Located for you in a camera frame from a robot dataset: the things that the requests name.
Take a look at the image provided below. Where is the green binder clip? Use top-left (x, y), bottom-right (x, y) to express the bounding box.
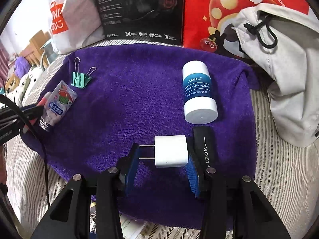
top-left (71, 57), bottom-right (97, 89)

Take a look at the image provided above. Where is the white Miniso shopping bag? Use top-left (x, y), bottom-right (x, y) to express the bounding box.
top-left (49, 0), bottom-right (105, 55)

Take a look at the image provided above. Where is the black headset box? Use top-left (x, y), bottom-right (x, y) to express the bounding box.
top-left (95, 0), bottom-right (184, 45)

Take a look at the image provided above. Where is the white USB wall charger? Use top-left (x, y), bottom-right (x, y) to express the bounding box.
top-left (139, 135), bottom-right (189, 168)

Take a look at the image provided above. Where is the pink lip balm tube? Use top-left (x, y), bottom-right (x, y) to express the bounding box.
top-left (22, 91), bottom-right (53, 134)

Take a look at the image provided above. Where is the striped mattress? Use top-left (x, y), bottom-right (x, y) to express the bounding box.
top-left (4, 38), bottom-right (319, 239)

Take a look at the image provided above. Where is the white blue balm stick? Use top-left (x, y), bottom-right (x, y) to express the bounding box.
top-left (182, 61), bottom-right (218, 125)

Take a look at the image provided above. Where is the purple towel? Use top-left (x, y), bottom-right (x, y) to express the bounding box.
top-left (19, 43), bottom-right (261, 230)

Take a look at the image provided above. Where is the teal kettle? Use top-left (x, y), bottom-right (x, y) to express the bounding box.
top-left (40, 38), bottom-right (58, 71)

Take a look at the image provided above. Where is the red paper shopping bag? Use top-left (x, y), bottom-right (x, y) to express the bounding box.
top-left (183, 0), bottom-right (311, 63)

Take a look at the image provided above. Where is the black Horizon case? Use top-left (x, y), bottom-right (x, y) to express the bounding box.
top-left (192, 126), bottom-right (216, 172)

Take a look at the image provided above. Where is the clear mint candy bottle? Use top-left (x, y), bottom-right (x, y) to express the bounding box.
top-left (38, 80), bottom-right (77, 132)

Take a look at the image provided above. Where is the wooden bedside furniture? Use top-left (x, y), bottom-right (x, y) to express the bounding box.
top-left (18, 30), bottom-right (51, 65)

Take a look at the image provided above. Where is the grey Nike waist bag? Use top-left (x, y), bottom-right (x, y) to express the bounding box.
top-left (233, 3), bottom-right (318, 147)

